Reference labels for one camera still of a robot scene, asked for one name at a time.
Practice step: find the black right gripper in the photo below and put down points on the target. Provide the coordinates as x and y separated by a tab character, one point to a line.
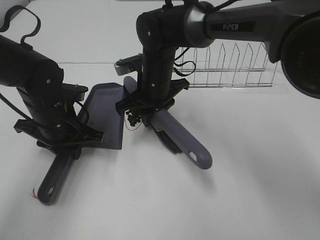
160	32

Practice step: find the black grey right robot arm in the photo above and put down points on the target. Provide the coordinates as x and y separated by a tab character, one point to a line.
289	29

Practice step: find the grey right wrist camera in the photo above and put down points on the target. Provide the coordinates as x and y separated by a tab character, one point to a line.
129	65

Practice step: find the chrome wire dish rack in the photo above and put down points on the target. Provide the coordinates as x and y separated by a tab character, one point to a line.
227	64

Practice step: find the grey hand brush black bristles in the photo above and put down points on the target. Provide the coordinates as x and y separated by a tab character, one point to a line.
172	134

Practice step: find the grey plastic dustpan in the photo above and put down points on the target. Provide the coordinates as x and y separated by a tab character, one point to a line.
103	116

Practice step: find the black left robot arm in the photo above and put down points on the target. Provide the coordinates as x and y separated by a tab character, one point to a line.
12	54

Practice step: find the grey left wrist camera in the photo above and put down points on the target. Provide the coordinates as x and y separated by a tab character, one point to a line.
74	92

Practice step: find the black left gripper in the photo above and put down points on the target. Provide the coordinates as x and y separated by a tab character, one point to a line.
53	121

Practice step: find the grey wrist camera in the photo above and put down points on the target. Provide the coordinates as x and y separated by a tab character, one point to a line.
74	92
129	65

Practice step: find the pile of dark coffee beans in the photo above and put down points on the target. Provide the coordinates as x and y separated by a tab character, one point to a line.
133	116

